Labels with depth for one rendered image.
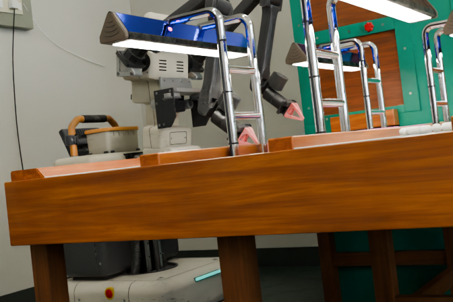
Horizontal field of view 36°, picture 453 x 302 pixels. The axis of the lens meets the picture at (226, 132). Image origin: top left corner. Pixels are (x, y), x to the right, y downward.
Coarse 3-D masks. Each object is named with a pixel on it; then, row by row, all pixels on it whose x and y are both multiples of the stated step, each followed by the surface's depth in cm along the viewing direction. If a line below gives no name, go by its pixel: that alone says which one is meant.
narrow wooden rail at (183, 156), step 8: (248, 144) 185; (256, 144) 188; (160, 152) 153; (168, 152) 155; (176, 152) 157; (184, 152) 160; (192, 152) 162; (200, 152) 165; (208, 152) 168; (216, 152) 171; (224, 152) 174; (240, 152) 181; (248, 152) 184; (256, 152) 188; (144, 160) 154; (152, 160) 152; (160, 160) 152; (168, 160) 154; (176, 160) 157; (184, 160) 159; (192, 160) 162
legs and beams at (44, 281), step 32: (32, 256) 178; (64, 256) 180; (224, 256) 147; (256, 256) 149; (320, 256) 318; (352, 256) 311; (384, 256) 216; (416, 256) 296; (448, 256) 288; (64, 288) 178; (224, 288) 147; (256, 288) 148; (384, 288) 217; (448, 288) 270
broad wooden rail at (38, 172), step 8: (112, 160) 196; (120, 160) 198; (128, 160) 201; (136, 160) 203; (40, 168) 173; (48, 168) 175; (56, 168) 177; (64, 168) 179; (72, 168) 181; (80, 168) 183; (88, 168) 185; (96, 168) 188; (104, 168) 190; (112, 168) 192; (16, 176) 175; (24, 176) 174; (32, 176) 172; (40, 176) 171; (48, 176) 172
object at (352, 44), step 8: (344, 40) 261; (352, 40) 259; (360, 40) 259; (328, 48) 265; (344, 48) 277; (352, 48) 275; (360, 48) 258; (376, 48) 270; (360, 56) 257; (376, 56) 270; (360, 64) 258; (376, 64) 270; (376, 72) 270; (368, 80) 259; (376, 80) 266; (368, 88) 257; (376, 88) 271; (368, 96) 257; (368, 104) 257; (384, 104) 270; (368, 112) 257; (376, 112) 262; (384, 112) 270; (368, 120) 256; (384, 120) 269; (368, 128) 257
